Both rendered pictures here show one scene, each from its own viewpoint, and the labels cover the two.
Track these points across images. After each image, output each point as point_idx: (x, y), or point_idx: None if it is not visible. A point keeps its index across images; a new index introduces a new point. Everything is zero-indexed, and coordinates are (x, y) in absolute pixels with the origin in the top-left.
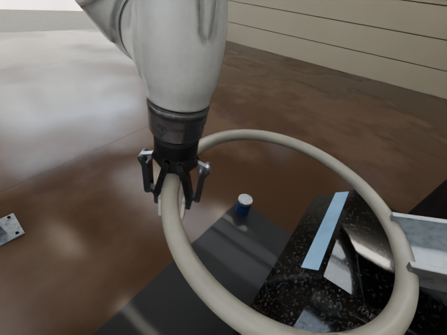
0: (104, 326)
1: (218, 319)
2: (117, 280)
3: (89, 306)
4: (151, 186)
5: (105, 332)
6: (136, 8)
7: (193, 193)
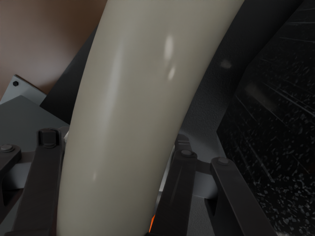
0: (71, 65)
1: (220, 54)
2: (60, 4)
3: (41, 42)
4: (17, 180)
5: (75, 71)
6: None
7: (198, 180)
